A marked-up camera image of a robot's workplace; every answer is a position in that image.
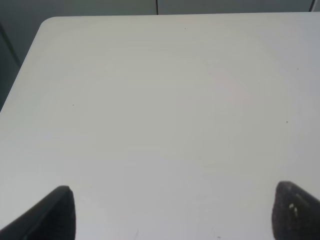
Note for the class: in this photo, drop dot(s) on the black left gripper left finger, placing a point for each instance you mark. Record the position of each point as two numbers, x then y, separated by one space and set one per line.
52 218

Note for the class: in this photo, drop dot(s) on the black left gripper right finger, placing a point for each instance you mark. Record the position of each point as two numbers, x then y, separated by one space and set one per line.
295 213

